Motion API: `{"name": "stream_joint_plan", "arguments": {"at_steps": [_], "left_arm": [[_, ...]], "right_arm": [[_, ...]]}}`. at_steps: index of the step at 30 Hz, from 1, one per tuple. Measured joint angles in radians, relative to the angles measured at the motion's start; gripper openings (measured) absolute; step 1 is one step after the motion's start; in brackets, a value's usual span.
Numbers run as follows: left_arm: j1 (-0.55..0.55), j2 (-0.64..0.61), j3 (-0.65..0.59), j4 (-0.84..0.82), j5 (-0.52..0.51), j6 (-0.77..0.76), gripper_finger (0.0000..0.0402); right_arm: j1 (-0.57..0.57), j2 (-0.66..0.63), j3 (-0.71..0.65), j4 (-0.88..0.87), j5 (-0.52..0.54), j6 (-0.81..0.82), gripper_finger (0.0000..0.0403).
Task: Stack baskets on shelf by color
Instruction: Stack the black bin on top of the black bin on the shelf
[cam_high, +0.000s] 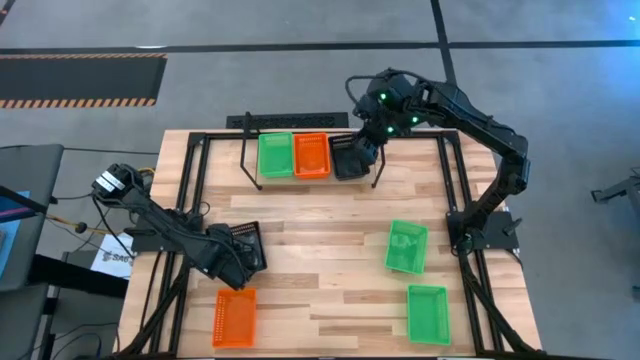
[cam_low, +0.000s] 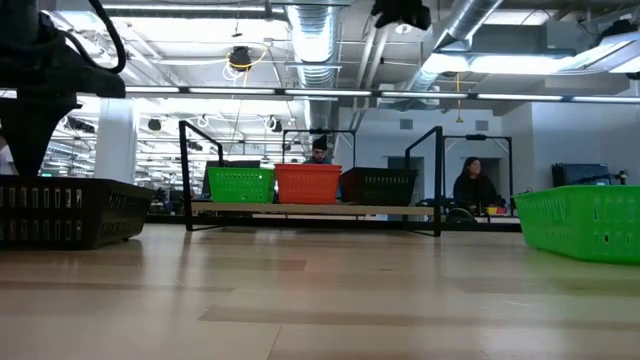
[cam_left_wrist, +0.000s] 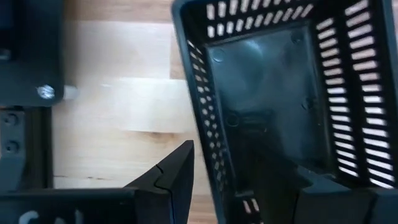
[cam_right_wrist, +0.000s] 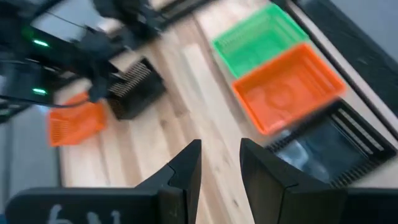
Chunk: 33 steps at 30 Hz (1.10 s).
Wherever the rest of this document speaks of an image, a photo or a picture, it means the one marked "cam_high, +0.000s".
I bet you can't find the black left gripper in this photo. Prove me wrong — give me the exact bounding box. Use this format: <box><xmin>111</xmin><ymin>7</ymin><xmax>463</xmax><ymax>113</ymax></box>
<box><xmin>192</xmin><ymin>224</ymin><xmax>256</xmax><ymax>291</ymax></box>

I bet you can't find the black plastic slotted basket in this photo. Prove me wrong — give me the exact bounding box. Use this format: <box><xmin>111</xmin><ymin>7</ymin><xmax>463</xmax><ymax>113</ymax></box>
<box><xmin>223</xmin><ymin>221</ymin><xmax>268</xmax><ymax>274</ymax></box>
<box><xmin>328</xmin><ymin>133</ymin><xmax>372</xmax><ymax>181</ymax></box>

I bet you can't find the orange plastic slotted basket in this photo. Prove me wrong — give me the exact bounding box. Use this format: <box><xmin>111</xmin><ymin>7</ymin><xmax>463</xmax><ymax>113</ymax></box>
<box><xmin>213</xmin><ymin>288</ymin><xmax>257</xmax><ymax>349</ymax></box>
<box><xmin>293</xmin><ymin>132</ymin><xmax>332</xmax><ymax>180</ymax></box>

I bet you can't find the green plastic slotted basket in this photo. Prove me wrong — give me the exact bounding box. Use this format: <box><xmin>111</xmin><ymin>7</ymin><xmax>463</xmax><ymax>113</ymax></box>
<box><xmin>384</xmin><ymin>219</ymin><xmax>430</xmax><ymax>276</ymax></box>
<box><xmin>258</xmin><ymin>132</ymin><xmax>295</xmax><ymax>179</ymax></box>
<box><xmin>407</xmin><ymin>284</ymin><xmax>452</xmax><ymax>346</ymax></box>

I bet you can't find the black perforated floor strip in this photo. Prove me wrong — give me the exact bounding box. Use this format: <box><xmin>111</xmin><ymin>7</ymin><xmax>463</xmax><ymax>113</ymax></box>
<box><xmin>226</xmin><ymin>112</ymin><xmax>350</xmax><ymax>130</ymax></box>

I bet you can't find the white printed paper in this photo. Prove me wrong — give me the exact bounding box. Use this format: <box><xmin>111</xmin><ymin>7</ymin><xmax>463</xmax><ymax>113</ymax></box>
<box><xmin>90</xmin><ymin>232</ymin><xmax>135</xmax><ymax>281</ymax></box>

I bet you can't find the black furniture beam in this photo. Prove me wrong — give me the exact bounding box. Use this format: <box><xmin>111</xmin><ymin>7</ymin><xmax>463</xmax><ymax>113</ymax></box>
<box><xmin>27</xmin><ymin>253</ymin><xmax>130</xmax><ymax>300</ymax></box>

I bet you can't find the black slanted bar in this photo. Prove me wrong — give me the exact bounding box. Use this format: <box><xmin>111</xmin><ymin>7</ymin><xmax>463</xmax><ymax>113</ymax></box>
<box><xmin>0</xmin><ymin>184</ymin><xmax>51</xmax><ymax>217</ymax></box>

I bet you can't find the blue flat item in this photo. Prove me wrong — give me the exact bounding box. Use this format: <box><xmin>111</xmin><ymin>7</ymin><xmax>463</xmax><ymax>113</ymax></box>
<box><xmin>0</xmin><ymin>192</ymin><xmax>32</xmax><ymax>279</ymax></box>

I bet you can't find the black hazard-striped floor mat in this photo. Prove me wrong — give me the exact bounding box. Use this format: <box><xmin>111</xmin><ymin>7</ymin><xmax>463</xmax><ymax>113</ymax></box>
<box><xmin>0</xmin><ymin>53</ymin><xmax>168</xmax><ymax>110</ymax></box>

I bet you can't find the black metal stand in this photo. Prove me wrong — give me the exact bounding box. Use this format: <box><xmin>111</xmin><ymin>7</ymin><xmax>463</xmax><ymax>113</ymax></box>
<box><xmin>590</xmin><ymin>172</ymin><xmax>640</xmax><ymax>204</ymax></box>

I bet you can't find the wooden shelf with black frame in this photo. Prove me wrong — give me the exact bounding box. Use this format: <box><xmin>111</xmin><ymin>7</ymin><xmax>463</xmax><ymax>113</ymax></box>
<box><xmin>239</xmin><ymin>112</ymin><xmax>387</xmax><ymax>191</ymax></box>

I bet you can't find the black aluminium table frame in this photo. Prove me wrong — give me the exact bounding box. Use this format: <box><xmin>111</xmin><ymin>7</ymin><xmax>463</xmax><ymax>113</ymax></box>
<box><xmin>117</xmin><ymin>129</ymin><xmax>544</xmax><ymax>359</ymax></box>

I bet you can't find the thin yellow cable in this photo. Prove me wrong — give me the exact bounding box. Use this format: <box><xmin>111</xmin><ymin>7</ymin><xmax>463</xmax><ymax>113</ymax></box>
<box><xmin>45</xmin><ymin>213</ymin><xmax>110</xmax><ymax>236</ymax></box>

